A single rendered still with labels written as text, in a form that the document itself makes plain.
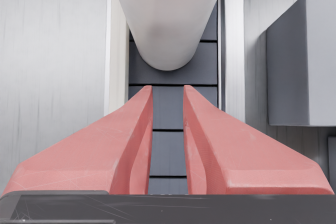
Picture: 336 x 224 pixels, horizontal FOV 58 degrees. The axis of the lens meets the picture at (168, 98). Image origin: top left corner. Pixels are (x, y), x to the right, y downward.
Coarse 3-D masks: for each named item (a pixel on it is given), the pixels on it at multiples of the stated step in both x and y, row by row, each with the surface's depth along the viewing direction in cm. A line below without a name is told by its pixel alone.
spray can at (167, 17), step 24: (120, 0) 14; (144, 0) 11; (168, 0) 11; (192, 0) 11; (144, 24) 14; (168, 24) 13; (192, 24) 14; (144, 48) 20; (168, 48) 18; (192, 48) 21
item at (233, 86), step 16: (224, 0) 18; (240, 0) 18; (224, 16) 18; (240, 16) 18; (224, 32) 18; (240, 32) 18; (224, 48) 18; (240, 48) 18; (224, 64) 18; (240, 64) 18; (224, 80) 18; (240, 80) 18; (224, 96) 18; (240, 96) 17; (240, 112) 17
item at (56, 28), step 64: (0, 0) 31; (64, 0) 31; (256, 0) 32; (0, 64) 31; (64, 64) 31; (256, 64) 31; (0, 128) 30; (64, 128) 30; (256, 128) 30; (320, 128) 31; (0, 192) 30
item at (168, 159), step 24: (216, 24) 26; (216, 48) 26; (144, 72) 26; (168, 72) 26; (192, 72) 26; (216, 72) 26; (168, 96) 26; (216, 96) 26; (168, 120) 26; (168, 144) 25; (168, 168) 25; (168, 192) 25
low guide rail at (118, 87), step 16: (112, 0) 23; (112, 16) 23; (112, 32) 23; (128, 32) 24; (112, 48) 22; (128, 48) 24; (112, 64) 22; (128, 64) 24; (112, 80) 22; (112, 96) 22
